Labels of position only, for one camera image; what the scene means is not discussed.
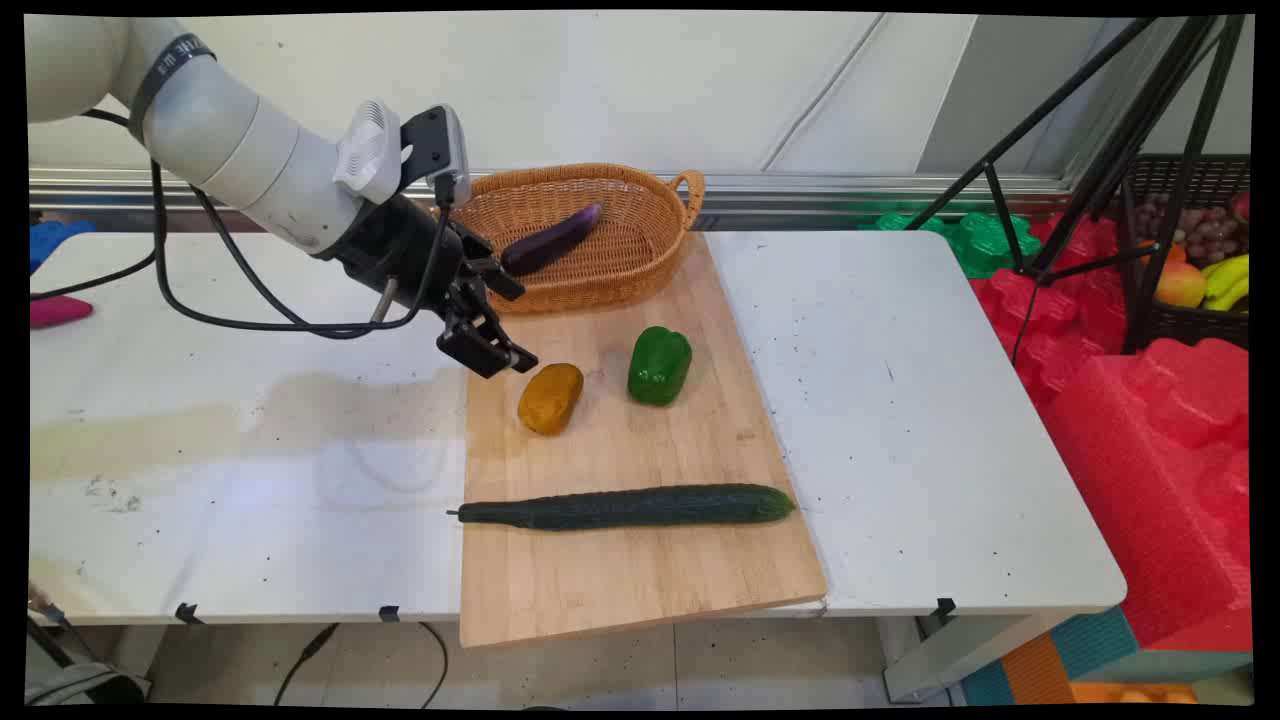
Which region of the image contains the yellow-brown potato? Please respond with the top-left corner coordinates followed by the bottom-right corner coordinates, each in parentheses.
top-left (517, 363), bottom-right (585, 437)

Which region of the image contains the black camera cable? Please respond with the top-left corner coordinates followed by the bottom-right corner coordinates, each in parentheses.
top-left (150, 160), bottom-right (453, 341)

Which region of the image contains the white table leg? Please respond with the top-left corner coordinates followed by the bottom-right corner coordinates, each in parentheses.
top-left (884, 612), bottom-right (1077, 704)

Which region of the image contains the yellow banana bunch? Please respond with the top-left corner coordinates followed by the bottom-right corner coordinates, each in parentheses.
top-left (1200, 253), bottom-right (1251, 313)

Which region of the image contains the small green foam piece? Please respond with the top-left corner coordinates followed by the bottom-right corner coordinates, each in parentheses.
top-left (860, 209), bottom-right (947, 234)

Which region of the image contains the long dark green cucumber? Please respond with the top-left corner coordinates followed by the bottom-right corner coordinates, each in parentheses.
top-left (447, 484), bottom-right (798, 531)

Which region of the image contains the orange-red peach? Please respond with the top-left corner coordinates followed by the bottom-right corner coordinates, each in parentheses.
top-left (1155, 262), bottom-right (1208, 309)

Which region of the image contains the pink foam object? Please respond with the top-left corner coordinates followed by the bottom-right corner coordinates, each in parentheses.
top-left (30, 296), bottom-right (94, 329)

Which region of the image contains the purple eggplant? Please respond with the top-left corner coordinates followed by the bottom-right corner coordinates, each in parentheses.
top-left (500, 203), bottom-right (604, 277)

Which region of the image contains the large green foam piece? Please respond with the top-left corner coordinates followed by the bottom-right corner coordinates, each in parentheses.
top-left (945, 212), bottom-right (1043, 279)

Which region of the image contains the green bell pepper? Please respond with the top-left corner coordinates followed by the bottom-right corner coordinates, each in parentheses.
top-left (627, 326), bottom-right (693, 407)

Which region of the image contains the teal and orange foam mat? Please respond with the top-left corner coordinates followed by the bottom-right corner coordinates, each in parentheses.
top-left (960, 605), bottom-right (1252, 706)

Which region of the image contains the red foam piece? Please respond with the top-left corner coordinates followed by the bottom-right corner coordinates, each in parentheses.
top-left (968, 213), bottom-right (1133, 403)

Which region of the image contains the black wire crate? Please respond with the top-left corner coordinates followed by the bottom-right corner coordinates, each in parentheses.
top-left (1120, 153), bottom-right (1251, 353)

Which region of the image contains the black velcro strap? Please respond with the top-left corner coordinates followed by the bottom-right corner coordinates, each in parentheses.
top-left (128, 33), bottom-right (217, 143)

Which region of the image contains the purple grape bunch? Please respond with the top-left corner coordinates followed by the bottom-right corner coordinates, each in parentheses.
top-left (1135, 195), bottom-right (1246, 266)

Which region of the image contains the black floor cable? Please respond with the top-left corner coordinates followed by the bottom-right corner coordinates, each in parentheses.
top-left (274, 622), bottom-right (342, 707)
top-left (419, 622), bottom-right (450, 709)

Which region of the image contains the blue foam object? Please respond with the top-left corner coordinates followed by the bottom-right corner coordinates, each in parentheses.
top-left (30, 220), bottom-right (96, 273)

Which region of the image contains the black tripod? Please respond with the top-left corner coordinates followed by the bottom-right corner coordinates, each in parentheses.
top-left (905, 15), bottom-right (1247, 357)

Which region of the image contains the white ribbed camera mount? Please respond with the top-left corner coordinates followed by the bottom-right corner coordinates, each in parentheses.
top-left (333, 98), bottom-right (403, 206)

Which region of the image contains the large red foam block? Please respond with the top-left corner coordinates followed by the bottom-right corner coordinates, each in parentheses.
top-left (1040, 338), bottom-right (1252, 651)

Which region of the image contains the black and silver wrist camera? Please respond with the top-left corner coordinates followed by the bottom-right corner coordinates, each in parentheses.
top-left (400, 104), bottom-right (473, 209)

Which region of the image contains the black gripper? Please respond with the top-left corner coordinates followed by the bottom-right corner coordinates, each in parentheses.
top-left (318, 193), bottom-right (540, 380)

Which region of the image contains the thin black cable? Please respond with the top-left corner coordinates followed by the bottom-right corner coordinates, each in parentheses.
top-left (30, 106), bottom-right (161, 302)

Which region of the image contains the woven wicker basket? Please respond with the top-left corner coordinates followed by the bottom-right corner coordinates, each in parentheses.
top-left (447, 163), bottom-right (706, 314)

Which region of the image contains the wooden cutting board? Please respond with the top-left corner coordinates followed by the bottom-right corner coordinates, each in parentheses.
top-left (458, 232), bottom-right (829, 651)

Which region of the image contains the aluminium wall rail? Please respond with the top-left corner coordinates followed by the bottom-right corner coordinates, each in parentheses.
top-left (28, 168), bottom-right (1077, 233)

